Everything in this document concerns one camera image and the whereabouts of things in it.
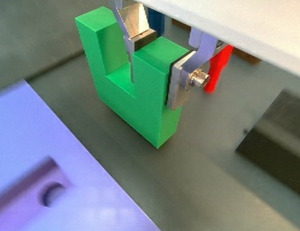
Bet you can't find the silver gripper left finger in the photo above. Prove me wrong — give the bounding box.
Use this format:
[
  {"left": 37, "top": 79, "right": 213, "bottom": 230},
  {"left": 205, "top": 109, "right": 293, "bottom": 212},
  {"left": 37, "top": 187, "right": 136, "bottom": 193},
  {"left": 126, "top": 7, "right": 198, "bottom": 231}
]
[{"left": 108, "top": 0, "right": 158, "bottom": 85}]

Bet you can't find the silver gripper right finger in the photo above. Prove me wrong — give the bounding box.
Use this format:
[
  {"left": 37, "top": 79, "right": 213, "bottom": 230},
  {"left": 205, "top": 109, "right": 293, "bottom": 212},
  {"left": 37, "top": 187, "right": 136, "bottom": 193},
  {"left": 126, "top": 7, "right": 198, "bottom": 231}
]
[{"left": 168, "top": 28, "right": 222, "bottom": 110}]

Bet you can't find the green U-shaped block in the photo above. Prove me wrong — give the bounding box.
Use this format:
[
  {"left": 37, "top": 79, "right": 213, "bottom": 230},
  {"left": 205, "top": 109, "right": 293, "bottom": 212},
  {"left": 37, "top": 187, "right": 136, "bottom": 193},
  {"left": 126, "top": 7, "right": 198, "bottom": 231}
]
[{"left": 75, "top": 6, "right": 188, "bottom": 147}]

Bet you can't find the purple board with slot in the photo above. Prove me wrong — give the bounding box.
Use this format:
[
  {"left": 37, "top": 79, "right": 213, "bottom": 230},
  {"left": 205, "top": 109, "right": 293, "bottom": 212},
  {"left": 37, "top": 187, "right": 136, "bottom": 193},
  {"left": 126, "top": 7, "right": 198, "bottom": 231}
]
[{"left": 0, "top": 80, "right": 160, "bottom": 231}]

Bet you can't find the blue hexagonal peg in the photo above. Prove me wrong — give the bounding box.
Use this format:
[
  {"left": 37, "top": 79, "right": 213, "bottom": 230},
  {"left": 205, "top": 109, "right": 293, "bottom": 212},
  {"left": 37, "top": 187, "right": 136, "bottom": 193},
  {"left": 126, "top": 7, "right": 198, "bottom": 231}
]
[{"left": 148, "top": 8, "right": 165, "bottom": 36}]

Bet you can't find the red hexagonal peg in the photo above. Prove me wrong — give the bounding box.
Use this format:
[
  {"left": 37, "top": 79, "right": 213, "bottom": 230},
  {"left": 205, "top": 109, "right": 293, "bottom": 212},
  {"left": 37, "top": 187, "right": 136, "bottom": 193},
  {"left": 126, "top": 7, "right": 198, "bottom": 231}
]
[{"left": 205, "top": 45, "right": 233, "bottom": 94}]

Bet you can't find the brown stepped block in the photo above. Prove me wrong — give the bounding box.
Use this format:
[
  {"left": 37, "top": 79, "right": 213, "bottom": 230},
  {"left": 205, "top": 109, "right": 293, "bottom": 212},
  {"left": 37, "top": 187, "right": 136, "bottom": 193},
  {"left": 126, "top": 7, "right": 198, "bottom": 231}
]
[{"left": 172, "top": 19, "right": 261, "bottom": 65}]

